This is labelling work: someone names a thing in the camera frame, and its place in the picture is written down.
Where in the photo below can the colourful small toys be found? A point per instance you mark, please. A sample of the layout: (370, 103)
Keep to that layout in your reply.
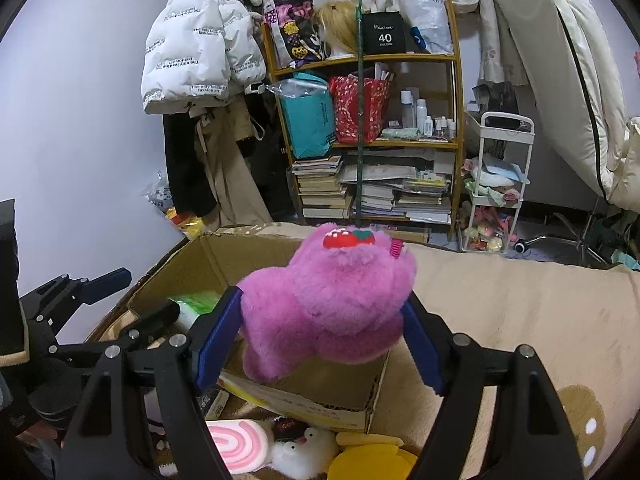
(487, 232)

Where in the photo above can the printed tote bag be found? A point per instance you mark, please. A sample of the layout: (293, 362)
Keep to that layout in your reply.
(295, 30)

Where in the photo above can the cream mattress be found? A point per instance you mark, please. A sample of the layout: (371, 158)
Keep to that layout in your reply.
(550, 35)

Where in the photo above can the row of cosmetic bottles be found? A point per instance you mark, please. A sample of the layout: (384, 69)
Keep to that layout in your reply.
(422, 115)

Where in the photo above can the dark brown pouch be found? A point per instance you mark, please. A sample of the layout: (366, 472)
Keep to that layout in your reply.
(289, 427)

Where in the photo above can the white puffer jacket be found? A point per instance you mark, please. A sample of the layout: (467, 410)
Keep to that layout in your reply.
(190, 50)

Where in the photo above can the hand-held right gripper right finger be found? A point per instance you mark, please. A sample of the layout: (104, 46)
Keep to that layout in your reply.
(422, 355)

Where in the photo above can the beige trousers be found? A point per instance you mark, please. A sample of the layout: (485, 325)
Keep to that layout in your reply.
(225, 175)

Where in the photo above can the dark bag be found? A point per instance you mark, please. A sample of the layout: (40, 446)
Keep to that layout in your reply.
(495, 96)

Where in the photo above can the yellow plush doll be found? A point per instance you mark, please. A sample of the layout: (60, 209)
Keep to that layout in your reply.
(370, 460)

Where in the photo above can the pile of books and papers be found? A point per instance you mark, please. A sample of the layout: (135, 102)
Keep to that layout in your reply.
(400, 195)

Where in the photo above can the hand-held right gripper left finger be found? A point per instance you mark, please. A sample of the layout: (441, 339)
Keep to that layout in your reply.
(216, 345)

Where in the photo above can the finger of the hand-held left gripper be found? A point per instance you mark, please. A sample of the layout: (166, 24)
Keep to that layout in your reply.
(150, 322)
(107, 282)

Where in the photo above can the teal bag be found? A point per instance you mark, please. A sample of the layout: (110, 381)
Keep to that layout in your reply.
(305, 120)

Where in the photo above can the pink swirl plush toy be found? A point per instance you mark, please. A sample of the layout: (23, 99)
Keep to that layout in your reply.
(235, 442)

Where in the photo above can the green and white plush toy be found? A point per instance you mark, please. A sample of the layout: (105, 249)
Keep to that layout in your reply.
(192, 310)

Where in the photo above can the pastel folded cloths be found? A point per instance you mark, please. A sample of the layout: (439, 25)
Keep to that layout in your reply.
(495, 172)

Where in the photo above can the beige patterned blanket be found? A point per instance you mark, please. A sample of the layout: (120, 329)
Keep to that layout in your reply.
(500, 300)

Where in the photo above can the purple plush toy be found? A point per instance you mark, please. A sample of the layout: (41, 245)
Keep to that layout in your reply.
(325, 305)

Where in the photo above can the black hanging garment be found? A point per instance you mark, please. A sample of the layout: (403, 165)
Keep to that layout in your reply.
(182, 170)

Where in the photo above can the black hanging bag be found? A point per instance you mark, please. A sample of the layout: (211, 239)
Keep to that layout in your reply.
(272, 160)

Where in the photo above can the cardboard box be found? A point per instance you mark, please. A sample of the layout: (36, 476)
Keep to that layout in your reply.
(210, 265)

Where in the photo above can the white trolley cart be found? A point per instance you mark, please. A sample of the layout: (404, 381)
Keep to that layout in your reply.
(481, 160)

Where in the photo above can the blonde wig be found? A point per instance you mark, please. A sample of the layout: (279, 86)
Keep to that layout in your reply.
(340, 25)

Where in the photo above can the stack of books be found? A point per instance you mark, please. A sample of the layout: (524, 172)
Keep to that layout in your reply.
(320, 190)

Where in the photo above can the wooden shelf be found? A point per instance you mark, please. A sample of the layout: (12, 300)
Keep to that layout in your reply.
(425, 146)

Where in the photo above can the clear bag with yellow contents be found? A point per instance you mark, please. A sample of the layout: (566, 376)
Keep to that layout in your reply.
(187, 222)

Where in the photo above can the green pole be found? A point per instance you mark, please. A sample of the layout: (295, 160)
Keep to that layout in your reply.
(359, 110)

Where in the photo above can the red gift bag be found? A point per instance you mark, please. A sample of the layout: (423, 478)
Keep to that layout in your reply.
(375, 110)

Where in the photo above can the white printed plastic bag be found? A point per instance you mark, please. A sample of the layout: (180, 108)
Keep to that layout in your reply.
(161, 195)

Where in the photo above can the light green pouch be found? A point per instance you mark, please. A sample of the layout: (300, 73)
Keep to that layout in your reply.
(400, 133)

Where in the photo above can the chair base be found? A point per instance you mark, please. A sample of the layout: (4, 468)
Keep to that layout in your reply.
(565, 225)

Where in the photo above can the black box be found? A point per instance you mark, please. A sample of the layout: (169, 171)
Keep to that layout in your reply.
(382, 35)

